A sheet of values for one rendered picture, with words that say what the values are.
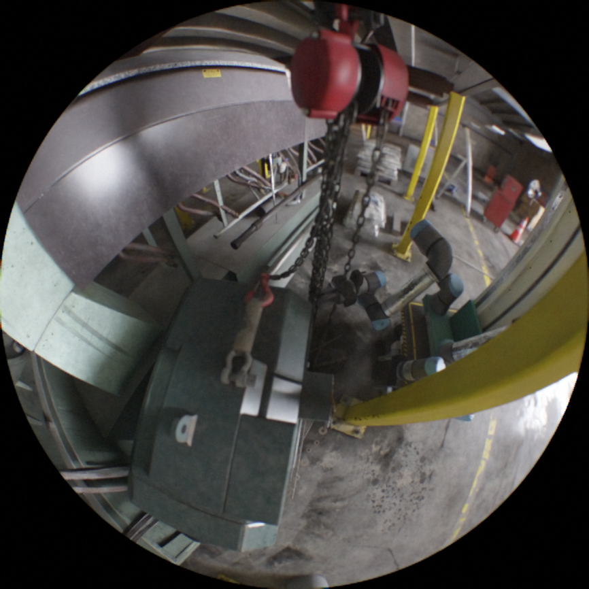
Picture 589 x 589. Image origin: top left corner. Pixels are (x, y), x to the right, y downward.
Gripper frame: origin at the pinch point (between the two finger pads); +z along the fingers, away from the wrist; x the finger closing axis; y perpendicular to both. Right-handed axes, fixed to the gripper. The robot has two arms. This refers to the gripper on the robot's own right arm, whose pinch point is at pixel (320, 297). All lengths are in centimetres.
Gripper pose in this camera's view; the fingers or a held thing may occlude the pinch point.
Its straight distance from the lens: 79.4
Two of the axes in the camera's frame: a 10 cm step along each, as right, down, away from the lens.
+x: -3.5, -7.6, 5.4
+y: -0.1, 5.8, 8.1
